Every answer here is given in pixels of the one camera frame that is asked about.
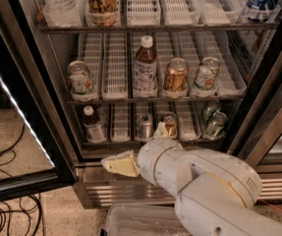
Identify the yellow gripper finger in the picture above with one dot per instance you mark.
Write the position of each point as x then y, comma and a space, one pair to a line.
161, 131
124, 163

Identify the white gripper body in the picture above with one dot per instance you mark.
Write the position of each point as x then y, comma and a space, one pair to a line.
147, 160

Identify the brown tea bottle bottom shelf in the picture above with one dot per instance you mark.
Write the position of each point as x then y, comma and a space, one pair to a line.
95, 132

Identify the brown tea bottle shelf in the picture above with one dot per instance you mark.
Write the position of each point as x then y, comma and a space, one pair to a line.
145, 66
95, 132

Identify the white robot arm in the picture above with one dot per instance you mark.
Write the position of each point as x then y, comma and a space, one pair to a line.
214, 191

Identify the copper can bottom shelf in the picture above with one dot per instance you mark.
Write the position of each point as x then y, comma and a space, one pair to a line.
171, 123

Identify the silver can bottom shelf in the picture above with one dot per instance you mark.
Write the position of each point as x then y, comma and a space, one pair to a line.
145, 123

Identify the stainless fridge base grille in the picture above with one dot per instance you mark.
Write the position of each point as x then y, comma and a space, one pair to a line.
97, 188

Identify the gold can middle shelf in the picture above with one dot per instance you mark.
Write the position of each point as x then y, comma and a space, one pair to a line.
176, 75

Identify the green can rear bottom shelf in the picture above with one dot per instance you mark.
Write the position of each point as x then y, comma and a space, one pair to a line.
209, 109

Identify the green can shelf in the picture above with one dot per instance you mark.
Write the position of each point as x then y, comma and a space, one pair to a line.
214, 128
209, 109

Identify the green can front bottom shelf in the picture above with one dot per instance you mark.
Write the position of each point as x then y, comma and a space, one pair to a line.
214, 128

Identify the brown tea bottle middle shelf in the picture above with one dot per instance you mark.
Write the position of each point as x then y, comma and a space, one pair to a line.
145, 66

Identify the black fridge door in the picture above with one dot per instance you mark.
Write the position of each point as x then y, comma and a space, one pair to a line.
38, 151

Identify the gold tall can top shelf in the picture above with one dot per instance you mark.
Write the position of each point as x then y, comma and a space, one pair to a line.
103, 13

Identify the clear water bottle top shelf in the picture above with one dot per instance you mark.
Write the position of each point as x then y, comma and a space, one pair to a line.
62, 13

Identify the clear plastic bin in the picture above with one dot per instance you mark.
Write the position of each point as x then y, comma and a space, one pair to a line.
141, 220

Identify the white green can right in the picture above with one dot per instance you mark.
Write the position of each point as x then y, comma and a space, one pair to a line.
207, 73

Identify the white green can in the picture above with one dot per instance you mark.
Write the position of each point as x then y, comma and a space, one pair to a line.
207, 73
80, 77

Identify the white green can left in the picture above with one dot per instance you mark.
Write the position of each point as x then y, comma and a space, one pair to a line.
80, 77

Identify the middle wire shelf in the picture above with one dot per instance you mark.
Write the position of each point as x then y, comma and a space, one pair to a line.
154, 99

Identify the wire shelf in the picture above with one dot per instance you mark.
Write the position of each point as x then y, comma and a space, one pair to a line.
154, 99
124, 29

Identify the top wire shelf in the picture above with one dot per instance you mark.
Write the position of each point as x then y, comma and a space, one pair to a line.
124, 29

